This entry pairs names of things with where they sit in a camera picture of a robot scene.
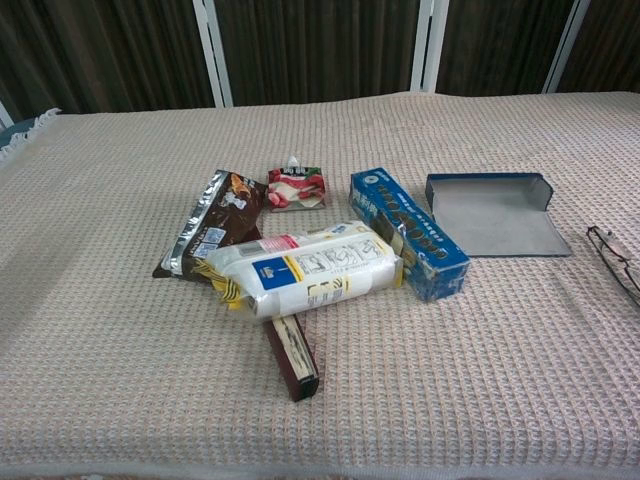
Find dark blue printed box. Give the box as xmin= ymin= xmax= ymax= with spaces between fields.
xmin=424 ymin=172 xmax=574 ymax=259

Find thin-framed eyeglasses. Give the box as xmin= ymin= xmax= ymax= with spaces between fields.
xmin=585 ymin=224 xmax=640 ymax=307

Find long blue cardboard box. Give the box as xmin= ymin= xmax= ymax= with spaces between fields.
xmin=348 ymin=167 xmax=472 ymax=304

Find dark red snack bar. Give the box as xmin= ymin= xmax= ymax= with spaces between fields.
xmin=247 ymin=224 xmax=321 ymax=404

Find white plastic snack package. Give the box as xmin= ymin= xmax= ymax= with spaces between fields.
xmin=204 ymin=219 xmax=405 ymax=324

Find red spouted drink pouch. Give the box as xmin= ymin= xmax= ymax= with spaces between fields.
xmin=266 ymin=154 xmax=332 ymax=214

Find brown foil snack bag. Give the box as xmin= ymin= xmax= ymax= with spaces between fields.
xmin=152 ymin=168 xmax=269 ymax=286

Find beige waffle-weave tablecloth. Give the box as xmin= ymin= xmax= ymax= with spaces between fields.
xmin=0 ymin=89 xmax=640 ymax=480

